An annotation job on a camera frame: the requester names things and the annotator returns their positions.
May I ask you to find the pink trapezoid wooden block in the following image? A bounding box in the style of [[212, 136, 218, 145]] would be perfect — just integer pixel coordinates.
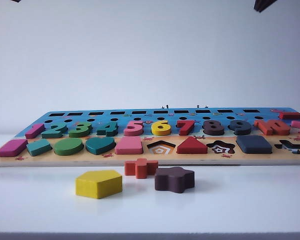
[[114, 136, 144, 155]]

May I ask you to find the yellow pentagon wooden block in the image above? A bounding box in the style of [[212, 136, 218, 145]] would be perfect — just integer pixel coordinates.
[[75, 169, 123, 200]]

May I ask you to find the red wooden number seven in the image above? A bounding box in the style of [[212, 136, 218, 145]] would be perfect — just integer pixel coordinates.
[[177, 120, 198, 137]]

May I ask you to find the navy wooden number nine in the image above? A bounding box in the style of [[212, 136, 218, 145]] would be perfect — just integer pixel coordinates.
[[228, 120, 253, 136]]

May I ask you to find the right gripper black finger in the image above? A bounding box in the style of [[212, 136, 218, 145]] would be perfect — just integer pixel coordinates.
[[253, 0, 274, 12]]

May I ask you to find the brown wooden number eight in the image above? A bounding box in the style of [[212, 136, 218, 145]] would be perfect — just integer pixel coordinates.
[[204, 120, 226, 137]]

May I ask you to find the navy square wooden block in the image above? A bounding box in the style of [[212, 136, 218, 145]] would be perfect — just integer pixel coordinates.
[[235, 135, 274, 155]]

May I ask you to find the yellow wooden number six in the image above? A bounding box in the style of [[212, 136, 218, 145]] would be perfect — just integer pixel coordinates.
[[151, 120, 172, 137]]

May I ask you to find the teal wooden number four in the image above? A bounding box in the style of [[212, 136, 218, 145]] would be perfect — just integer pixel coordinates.
[[96, 121, 120, 137]]

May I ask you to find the magenta parallelogram wooden block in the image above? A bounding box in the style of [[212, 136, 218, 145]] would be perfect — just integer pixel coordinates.
[[0, 139, 29, 158]]

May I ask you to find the teal wooden number two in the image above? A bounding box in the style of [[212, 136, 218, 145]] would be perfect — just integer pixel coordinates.
[[41, 122, 68, 140]]

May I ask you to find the teal rectangle wooden block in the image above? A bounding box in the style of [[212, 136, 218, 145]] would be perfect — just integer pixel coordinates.
[[26, 138, 53, 157]]

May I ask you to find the magenta wooden number one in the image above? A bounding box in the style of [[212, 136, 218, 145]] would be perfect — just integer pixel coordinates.
[[24, 123, 46, 140]]

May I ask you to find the colourful wooden puzzle board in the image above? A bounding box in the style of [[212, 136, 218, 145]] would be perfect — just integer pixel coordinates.
[[0, 107, 300, 168]]

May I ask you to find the teal heart wooden block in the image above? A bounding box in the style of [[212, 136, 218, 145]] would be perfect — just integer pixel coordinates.
[[85, 136, 116, 156]]

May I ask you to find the green oval wooden block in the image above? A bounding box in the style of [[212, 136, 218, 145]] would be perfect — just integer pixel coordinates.
[[52, 137, 85, 156]]

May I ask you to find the pink wooden number five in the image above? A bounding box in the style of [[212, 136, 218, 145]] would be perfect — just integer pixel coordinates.
[[123, 120, 145, 137]]

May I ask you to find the orange cross wooden block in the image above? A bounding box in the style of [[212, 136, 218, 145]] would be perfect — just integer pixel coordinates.
[[124, 158, 159, 180]]

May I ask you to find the orange wooden number ten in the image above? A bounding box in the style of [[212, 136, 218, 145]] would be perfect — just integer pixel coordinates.
[[254, 119, 291, 137]]

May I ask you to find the red wooden sign piece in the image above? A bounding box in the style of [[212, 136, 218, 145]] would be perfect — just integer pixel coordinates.
[[279, 111, 300, 120]]

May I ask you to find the brown star wooden block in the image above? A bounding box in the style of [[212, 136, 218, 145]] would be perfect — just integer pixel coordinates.
[[154, 166, 196, 194]]

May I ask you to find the red triangle wooden block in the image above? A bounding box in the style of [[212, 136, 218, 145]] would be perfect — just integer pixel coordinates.
[[176, 136, 208, 155]]

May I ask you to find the green wooden number three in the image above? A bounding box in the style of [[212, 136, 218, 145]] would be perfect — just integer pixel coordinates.
[[68, 121, 93, 138]]

